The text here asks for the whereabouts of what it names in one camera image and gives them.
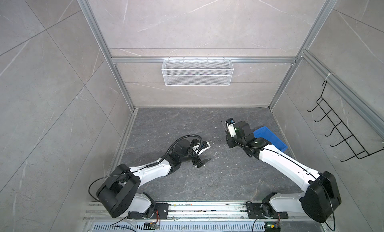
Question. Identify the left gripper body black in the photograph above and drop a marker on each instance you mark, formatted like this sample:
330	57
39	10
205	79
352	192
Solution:
192	144

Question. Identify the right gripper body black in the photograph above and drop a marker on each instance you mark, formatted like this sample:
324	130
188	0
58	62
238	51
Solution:
232	142

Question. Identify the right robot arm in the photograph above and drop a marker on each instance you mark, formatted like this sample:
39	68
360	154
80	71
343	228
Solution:
319	196

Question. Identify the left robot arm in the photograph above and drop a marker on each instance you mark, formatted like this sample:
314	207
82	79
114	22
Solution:
119	191

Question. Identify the blue plastic bin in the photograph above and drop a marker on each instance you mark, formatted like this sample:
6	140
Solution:
268	135

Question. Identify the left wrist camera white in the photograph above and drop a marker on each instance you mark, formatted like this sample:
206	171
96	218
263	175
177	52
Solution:
197	148

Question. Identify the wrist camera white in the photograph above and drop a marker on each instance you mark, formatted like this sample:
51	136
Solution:
230	127
197	148

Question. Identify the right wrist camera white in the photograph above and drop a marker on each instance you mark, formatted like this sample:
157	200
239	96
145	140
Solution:
230	127

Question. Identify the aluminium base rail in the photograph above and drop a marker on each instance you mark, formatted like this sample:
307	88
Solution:
235	216

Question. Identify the white wire mesh basket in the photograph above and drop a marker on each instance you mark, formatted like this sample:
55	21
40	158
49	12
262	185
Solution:
197	72

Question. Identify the black wire hook rack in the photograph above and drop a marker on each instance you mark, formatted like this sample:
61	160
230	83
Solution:
348	138

